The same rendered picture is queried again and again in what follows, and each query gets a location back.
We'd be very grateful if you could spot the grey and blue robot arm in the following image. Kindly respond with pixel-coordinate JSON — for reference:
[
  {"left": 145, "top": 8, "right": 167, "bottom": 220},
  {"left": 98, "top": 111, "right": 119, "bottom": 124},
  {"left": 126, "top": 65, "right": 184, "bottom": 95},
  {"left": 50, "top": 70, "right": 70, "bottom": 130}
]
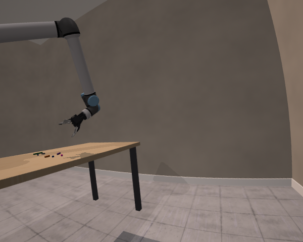
[{"left": 0, "top": 18, "right": 100, "bottom": 119}]

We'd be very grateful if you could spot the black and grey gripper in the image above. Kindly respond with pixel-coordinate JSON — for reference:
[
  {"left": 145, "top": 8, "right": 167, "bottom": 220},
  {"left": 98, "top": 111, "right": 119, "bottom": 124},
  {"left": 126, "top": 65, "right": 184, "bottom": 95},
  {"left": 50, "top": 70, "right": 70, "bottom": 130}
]
[{"left": 59, "top": 112, "right": 87, "bottom": 137}]

